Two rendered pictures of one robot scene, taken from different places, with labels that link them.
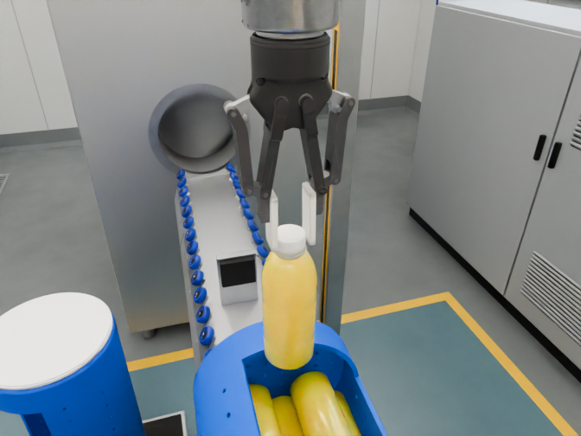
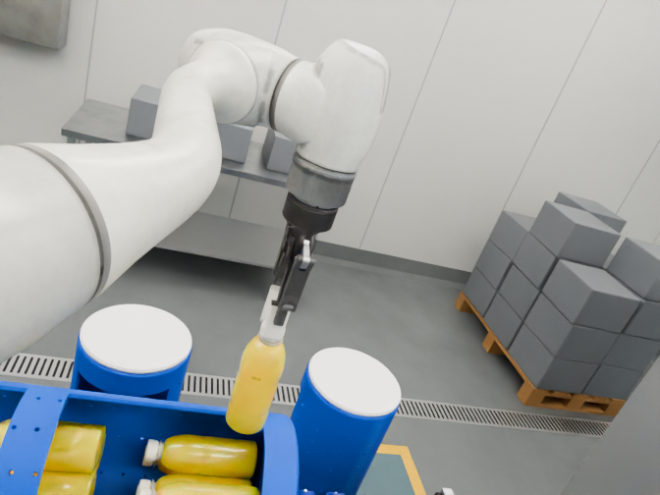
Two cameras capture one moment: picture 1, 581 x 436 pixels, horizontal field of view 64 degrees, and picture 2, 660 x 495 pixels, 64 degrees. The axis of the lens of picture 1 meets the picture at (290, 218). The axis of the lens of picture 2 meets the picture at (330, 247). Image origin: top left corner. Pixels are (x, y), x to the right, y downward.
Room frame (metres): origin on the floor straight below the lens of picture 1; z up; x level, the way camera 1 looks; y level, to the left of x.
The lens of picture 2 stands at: (0.47, -0.72, 1.95)
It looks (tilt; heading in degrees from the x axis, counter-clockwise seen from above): 24 degrees down; 87
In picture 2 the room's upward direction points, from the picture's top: 20 degrees clockwise
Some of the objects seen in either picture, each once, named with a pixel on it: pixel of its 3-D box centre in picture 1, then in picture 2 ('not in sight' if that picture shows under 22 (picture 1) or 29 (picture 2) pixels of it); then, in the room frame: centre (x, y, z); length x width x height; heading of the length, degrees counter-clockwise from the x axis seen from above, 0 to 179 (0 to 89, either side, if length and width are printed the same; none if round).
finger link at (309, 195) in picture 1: (309, 214); (277, 321); (0.46, -0.02, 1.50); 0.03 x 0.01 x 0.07; 16
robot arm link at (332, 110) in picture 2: not in sight; (336, 101); (0.44, 0.00, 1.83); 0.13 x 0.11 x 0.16; 163
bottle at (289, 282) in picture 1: (289, 302); (257, 378); (0.46, 0.00, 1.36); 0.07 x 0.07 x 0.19
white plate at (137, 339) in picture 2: not in sight; (137, 336); (0.13, 0.42, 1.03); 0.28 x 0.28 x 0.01
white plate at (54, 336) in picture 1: (45, 336); (355, 379); (0.72, 0.53, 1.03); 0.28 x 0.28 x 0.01
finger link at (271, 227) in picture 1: (271, 220); (274, 304); (0.45, 0.02, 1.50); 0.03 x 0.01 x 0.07; 16
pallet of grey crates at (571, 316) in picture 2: not in sight; (564, 293); (2.40, 2.94, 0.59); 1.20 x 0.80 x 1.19; 107
